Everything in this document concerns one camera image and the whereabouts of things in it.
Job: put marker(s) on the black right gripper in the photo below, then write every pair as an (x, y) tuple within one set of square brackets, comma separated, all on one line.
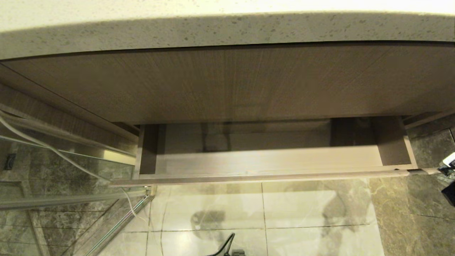
[(450, 193)]

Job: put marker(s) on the wooden vanity drawer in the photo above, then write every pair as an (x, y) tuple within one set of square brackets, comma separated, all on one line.
[(266, 160)]

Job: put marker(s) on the fixed wooden cabinet front panel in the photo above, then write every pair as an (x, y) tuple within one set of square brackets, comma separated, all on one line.
[(227, 85)]

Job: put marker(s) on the speckled stone countertop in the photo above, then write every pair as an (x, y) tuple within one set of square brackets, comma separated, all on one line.
[(227, 28)]

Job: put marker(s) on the glass shower partition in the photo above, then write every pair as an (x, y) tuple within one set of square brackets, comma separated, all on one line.
[(71, 177)]

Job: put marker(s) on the wooden cabinet side panel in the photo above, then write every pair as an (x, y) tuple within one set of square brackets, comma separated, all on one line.
[(35, 103)]

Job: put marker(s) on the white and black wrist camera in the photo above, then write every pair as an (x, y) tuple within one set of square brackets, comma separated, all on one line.
[(450, 160)]

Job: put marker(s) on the chrome floor rail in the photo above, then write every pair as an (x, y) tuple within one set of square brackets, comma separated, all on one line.
[(121, 224)]

